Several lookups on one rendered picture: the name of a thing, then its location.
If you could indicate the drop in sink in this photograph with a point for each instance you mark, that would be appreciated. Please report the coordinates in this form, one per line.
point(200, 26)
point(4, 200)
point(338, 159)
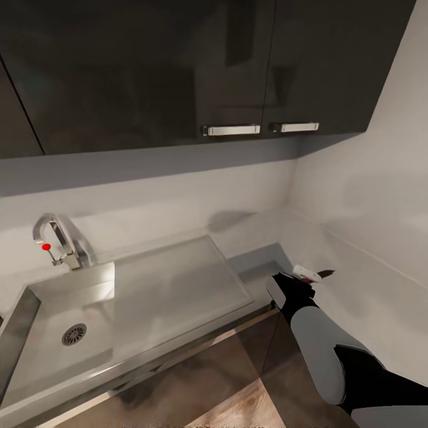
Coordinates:
point(111, 311)

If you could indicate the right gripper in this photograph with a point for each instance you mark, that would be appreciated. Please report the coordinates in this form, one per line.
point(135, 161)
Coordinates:
point(305, 287)

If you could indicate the cabinet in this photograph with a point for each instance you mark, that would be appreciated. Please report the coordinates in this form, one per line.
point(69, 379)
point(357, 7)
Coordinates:
point(108, 75)
point(18, 138)

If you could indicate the parer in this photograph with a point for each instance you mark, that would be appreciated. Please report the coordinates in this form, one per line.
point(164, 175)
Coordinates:
point(322, 273)

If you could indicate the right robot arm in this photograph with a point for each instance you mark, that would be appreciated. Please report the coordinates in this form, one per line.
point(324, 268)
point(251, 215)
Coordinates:
point(346, 373)

